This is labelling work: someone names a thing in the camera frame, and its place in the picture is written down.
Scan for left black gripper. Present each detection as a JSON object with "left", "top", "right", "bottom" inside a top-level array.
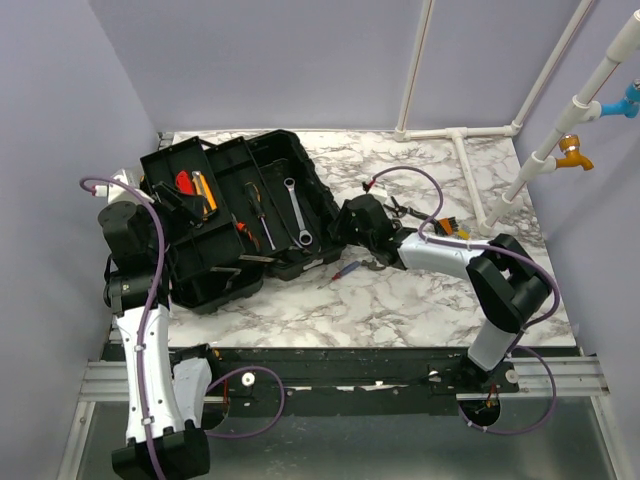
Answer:
[{"left": 137, "top": 182, "right": 206, "bottom": 260}]

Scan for yellow utility knife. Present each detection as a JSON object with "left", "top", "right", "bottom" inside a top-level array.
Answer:
[{"left": 192, "top": 171, "right": 217, "bottom": 215}]

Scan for orange black pliers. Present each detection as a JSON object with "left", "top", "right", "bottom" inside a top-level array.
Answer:
[{"left": 231, "top": 214, "right": 260, "bottom": 252}]

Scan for ratchet wrench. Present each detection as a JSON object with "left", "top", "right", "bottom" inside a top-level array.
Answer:
[{"left": 283, "top": 177, "right": 313, "bottom": 247}]

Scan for black plastic toolbox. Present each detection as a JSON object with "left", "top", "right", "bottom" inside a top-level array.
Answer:
[{"left": 140, "top": 130, "right": 344, "bottom": 314}]

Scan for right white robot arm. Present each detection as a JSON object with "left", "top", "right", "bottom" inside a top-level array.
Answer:
[{"left": 328, "top": 194, "right": 560, "bottom": 392}]

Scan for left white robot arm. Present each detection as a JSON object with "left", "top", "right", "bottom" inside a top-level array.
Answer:
[{"left": 91, "top": 169, "right": 222, "bottom": 479}]

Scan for black yellow flat screwdriver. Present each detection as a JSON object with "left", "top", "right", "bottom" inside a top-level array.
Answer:
[{"left": 244, "top": 181, "right": 276, "bottom": 250}]

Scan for orange hex key set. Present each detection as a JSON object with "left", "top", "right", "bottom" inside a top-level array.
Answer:
[{"left": 433, "top": 217, "right": 458, "bottom": 236}]

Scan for orange pipe tap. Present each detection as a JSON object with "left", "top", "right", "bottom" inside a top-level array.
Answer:
[{"left": 556, "top": 134, "right": 594, "bottom": 171}]

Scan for blue pipe fitting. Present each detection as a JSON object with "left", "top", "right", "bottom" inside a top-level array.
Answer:
[{"left": 600, "top": 79, "right": 640, "bottom": 119}]

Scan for black yellow wire stripper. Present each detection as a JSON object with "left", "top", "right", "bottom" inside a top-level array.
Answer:
[{"left": 383, "top": 196, "right": 429, "bottom": 221}]

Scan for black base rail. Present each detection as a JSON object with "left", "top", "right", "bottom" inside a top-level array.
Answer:
[{"left": 99, "top": 344, "right": 586, "bottom": 416}]

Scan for aluminium frame rail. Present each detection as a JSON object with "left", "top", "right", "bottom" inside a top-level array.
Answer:
[{"left": 79, "top": 357, "right": 610, "bottom": 402}]

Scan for white pvc pipe frame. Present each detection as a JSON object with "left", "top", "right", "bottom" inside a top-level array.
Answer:
[{"left": 393, "top": 1, "right": 639, "bottom": 236}]

